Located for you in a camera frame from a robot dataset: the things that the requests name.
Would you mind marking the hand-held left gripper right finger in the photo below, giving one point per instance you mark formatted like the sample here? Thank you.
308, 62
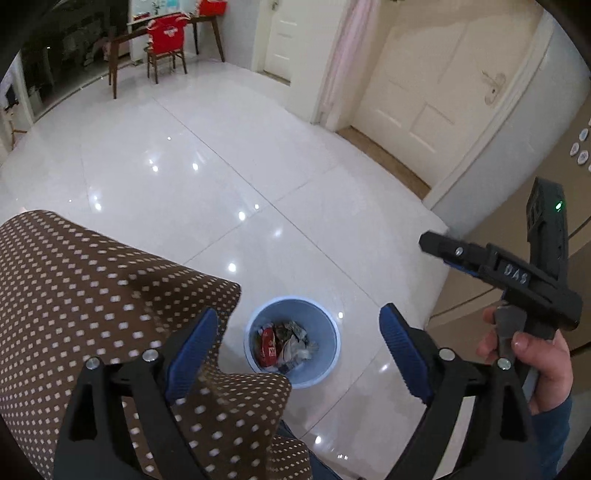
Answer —
406, 355

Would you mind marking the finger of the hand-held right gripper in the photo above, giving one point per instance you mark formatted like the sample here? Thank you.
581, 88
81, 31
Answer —
448, 251

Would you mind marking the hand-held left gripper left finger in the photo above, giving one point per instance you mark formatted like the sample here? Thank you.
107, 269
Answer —
191, 364

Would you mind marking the red snack packet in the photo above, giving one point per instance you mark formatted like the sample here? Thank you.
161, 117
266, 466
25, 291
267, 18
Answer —
269, 346

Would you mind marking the blue trash bin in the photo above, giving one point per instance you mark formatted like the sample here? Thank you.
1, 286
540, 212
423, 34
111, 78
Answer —
323, 323

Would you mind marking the white paper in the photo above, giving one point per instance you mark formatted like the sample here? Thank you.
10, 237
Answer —
295, 344

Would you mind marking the brown dotted tablecloth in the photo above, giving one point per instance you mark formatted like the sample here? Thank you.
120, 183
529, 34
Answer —
92, 286

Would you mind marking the person's right forearm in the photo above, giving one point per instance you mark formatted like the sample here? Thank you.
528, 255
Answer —
551, 443

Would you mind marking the person's right hand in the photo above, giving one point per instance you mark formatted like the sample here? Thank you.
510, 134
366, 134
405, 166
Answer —
554, 374

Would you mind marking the brown cabinet door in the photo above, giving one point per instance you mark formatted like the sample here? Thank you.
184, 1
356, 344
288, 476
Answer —
498, 221

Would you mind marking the person's leg in jeans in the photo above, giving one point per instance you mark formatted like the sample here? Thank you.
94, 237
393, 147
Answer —
295, 450

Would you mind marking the group of round white stickers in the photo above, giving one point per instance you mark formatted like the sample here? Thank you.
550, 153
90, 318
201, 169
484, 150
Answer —
582, 152

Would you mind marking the wide cream door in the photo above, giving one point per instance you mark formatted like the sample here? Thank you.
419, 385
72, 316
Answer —
415, 92

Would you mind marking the pink lace curtain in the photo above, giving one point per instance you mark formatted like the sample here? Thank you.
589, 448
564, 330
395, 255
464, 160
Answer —
346, 60

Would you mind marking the narrow white door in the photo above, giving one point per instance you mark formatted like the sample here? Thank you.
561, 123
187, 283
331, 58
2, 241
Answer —
291, 41

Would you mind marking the wooden chair with red cover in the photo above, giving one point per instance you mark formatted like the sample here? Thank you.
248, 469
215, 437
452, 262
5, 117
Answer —
167, 34

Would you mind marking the wooden dining table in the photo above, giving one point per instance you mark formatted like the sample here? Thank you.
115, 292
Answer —
134, 34

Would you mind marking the red basket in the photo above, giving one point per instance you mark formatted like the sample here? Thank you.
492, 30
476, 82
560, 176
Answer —
213, 7

